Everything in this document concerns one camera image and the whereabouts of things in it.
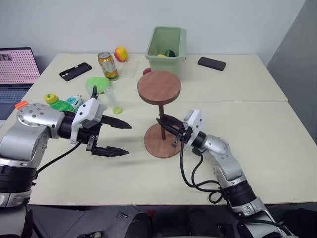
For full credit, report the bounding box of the grey laptop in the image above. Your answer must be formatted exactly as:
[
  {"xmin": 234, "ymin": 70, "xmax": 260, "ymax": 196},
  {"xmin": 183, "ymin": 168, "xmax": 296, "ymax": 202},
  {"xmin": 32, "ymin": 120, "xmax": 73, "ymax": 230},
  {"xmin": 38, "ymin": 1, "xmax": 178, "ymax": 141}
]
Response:
[{"xmin": 0, "ymin": 47, "xmax": 41, "ymax": 121}]

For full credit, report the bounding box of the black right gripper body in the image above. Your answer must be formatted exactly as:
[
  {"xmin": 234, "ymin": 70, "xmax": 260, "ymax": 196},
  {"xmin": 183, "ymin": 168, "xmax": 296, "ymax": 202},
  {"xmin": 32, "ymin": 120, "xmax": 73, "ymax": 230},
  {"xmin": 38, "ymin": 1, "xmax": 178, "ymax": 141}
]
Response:
[{"xmin": 171, "ymin": 126, "xmax": 193, "ymax": 147}]

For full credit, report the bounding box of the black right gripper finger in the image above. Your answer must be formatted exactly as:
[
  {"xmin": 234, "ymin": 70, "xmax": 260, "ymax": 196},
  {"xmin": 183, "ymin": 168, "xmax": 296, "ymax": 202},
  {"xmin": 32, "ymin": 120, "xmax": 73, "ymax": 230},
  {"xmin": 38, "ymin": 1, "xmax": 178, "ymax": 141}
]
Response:
[
  {"xmin": 161, "ymin": 114, "xmax": 186, "ymax": 131},
  {"xmin": 156, "ymin": 118, "xmax": 184, "ymax": 136}
]

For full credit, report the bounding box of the clear tube with green cap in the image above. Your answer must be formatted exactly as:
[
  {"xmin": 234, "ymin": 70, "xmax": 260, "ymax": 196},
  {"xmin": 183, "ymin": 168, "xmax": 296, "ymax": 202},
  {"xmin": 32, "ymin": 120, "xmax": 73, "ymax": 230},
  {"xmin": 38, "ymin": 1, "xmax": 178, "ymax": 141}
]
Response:
[{"xmin": 105, "ymin": 85, "xmax": 123, "ymax": 115}]

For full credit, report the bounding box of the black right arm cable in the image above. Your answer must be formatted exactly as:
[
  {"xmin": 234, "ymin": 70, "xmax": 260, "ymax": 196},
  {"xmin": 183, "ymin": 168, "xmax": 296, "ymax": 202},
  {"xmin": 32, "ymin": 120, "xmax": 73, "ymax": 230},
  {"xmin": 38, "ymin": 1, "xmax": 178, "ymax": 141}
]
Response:
[{"xmin": 179, "ymin": 143, "xmax": 223, "ymax": 204}]

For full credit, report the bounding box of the round wooden base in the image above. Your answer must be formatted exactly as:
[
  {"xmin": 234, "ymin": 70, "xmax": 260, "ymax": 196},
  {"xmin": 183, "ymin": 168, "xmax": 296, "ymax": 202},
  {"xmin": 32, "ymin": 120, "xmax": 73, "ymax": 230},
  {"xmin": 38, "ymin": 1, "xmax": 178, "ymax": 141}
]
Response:
[{"xmin": 144, "ymin": 123, "xmax": 183, "ymax": 159}]

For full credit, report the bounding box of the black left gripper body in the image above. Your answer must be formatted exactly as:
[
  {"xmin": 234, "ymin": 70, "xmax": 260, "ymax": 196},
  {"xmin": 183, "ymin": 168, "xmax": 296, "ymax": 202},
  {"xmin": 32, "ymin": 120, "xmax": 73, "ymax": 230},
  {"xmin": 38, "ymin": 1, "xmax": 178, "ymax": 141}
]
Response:
[{"xmin": 78, "ymin": 120, "xmax": 105, "ymax": 152}]

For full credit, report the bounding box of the clear plastic tray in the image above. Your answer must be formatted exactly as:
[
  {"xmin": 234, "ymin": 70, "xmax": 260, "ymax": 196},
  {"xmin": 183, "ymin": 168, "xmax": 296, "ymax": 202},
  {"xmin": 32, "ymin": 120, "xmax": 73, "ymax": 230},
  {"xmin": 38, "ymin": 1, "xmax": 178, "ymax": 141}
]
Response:
[{"xmin": 118, "ymin": 59, "xmax": 140, "ymax": 79}]

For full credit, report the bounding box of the green plastic bin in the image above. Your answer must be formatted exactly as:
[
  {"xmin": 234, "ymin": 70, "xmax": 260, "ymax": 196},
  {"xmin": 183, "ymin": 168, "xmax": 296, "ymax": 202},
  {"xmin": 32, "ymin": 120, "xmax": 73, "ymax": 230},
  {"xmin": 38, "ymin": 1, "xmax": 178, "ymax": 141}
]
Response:
[{"xmin": 145, "ymin": 26, "xmax": 187, "ymax": 80}]

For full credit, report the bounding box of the black smartphone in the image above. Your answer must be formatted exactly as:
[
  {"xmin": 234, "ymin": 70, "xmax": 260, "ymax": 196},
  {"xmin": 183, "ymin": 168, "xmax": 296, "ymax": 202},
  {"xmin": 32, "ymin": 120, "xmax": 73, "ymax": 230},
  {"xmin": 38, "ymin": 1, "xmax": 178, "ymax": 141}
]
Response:
[{"xmin": 197, "ymin": 57, "xmax": 227, "ymax": 72}]

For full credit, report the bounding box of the red yellow toy apple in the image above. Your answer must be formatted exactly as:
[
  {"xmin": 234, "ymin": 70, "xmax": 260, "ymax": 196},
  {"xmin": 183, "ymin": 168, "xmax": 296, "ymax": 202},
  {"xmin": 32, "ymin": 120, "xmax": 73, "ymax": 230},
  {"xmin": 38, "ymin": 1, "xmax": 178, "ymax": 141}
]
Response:
[{"xmin": 114, "ymin": 46, "xmax": 128, "ymax": 63}]

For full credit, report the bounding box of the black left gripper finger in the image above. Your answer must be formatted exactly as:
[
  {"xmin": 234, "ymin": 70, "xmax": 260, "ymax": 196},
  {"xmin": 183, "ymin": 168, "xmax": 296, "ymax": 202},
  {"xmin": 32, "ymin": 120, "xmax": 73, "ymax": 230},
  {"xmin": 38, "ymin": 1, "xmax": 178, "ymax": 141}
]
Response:
[
  {"xmin": 91, "ymin": 146, "xmax": 130, "ymax": 157},
  {"xmin": 101, "ymin": 115, "xmax": 133, "ymax": 129}
]

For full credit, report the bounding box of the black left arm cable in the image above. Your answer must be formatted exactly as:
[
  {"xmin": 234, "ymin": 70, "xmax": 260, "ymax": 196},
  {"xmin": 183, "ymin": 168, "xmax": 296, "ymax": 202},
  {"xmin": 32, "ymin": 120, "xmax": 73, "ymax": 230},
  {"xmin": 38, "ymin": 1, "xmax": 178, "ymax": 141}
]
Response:
[{"xmin": 36, "ymin": 141, "xmax": 82, "ymax": 176}]

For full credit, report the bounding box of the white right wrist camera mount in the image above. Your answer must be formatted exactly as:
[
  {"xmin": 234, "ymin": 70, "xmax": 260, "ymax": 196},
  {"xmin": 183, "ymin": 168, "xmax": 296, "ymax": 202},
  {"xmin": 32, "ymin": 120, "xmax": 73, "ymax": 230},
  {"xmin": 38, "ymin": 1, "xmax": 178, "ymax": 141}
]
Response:
[{"xmin": 183, "ymin": 109, "xmax": 203, "ymax": 149}]

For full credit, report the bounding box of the dark rounded shape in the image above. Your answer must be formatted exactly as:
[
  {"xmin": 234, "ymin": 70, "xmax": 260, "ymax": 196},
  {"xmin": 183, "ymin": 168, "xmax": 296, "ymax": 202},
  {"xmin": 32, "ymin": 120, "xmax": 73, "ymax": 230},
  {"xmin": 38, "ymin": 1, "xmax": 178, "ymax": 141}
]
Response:
[{"xmin": 124, "ymin": 211, "xmax": 155, "ymax": 238}]

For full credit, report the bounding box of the wooden pole with round top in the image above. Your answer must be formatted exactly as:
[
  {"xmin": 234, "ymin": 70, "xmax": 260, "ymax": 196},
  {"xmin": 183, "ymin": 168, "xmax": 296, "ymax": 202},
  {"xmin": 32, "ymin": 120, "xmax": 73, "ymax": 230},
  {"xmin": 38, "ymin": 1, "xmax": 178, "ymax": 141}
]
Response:
[{"xmin": 137, "ymin": 70, "xmax": 182, "ymax": 140}]

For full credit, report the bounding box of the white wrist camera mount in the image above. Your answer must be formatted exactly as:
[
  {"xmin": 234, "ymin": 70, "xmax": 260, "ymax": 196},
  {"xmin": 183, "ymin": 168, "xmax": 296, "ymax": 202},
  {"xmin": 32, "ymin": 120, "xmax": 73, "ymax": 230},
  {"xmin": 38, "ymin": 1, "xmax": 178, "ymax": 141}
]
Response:
[
  {"xmin": 70, "ymin": 97, "xmax": 105, "ymax": 145},
  {"xmin": 183, "ymin": 109, "xmax": 203, "ymax": 149}
]

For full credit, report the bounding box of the green gold drink can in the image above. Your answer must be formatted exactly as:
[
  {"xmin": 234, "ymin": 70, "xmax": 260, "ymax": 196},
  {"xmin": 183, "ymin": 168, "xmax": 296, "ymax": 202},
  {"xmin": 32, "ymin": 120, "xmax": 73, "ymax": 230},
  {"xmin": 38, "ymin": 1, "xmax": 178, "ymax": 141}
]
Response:
[{"xmin": 97, "ymin": 51, "xmax": 120, "ymax": 82}]

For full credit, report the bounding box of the white blue toy cube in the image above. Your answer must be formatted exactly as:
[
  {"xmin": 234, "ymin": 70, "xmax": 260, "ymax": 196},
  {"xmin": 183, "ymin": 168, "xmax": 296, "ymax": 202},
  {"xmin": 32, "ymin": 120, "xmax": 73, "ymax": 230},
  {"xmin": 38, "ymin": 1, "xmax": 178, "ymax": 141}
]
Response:
[{"xmin": 66, "ymin": 94, "xmax": 84, "ymax": 110}]

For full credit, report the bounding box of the black phone case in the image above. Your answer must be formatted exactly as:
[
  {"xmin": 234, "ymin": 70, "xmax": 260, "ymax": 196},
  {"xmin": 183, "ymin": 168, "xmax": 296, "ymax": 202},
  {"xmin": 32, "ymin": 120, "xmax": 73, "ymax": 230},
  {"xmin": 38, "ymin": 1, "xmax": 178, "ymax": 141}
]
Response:
[{"xmin": 59, "ymin": 62, "xmax": 93, "ymax": 82}]

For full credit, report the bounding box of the green plastic lid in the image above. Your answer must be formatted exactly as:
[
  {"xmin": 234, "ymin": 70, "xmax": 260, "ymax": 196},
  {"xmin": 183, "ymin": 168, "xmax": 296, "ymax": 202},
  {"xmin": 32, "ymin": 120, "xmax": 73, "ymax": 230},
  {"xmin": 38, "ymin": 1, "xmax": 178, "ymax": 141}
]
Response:
[{"xmin": 85, "ymin": 76, "xmax": 112, "ymax": 95}]

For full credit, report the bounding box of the green bottle with yellow cap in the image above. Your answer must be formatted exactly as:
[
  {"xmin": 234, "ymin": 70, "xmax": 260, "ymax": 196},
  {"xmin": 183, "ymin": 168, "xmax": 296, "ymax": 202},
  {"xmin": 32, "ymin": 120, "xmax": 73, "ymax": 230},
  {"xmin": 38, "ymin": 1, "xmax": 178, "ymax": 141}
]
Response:
[{"xmin": 44, "ymin": 92, "xmax": 75, "ymax": 113}]

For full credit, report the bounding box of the orange plastic piece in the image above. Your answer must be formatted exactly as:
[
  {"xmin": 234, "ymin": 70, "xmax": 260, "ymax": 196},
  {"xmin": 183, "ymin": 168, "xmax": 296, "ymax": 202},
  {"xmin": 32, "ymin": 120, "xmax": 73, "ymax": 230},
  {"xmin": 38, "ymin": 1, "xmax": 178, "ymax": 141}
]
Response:
[{"xmin": 14, "ymin": 100, "xmax": 28, "ymax": 111}]

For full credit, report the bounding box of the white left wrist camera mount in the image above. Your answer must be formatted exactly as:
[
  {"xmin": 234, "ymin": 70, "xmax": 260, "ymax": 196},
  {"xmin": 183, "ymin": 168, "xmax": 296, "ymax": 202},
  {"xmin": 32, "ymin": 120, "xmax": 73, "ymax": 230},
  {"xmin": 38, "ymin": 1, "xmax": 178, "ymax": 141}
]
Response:
[{"xmin": 70, "ymin": 97, "xmax": 105, "ymax": 145}]

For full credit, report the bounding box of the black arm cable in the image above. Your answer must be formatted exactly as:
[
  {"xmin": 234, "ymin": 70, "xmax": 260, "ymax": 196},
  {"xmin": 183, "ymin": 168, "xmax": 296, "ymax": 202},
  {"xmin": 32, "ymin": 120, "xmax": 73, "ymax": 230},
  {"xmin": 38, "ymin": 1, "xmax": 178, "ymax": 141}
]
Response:
[
  {"xmin": 36, "ymin": 141, "xmax": 82, "ymax": 176},
  {"xmin": 179, "ymin": 143, "xmax": 223, "ymax": 204}
]

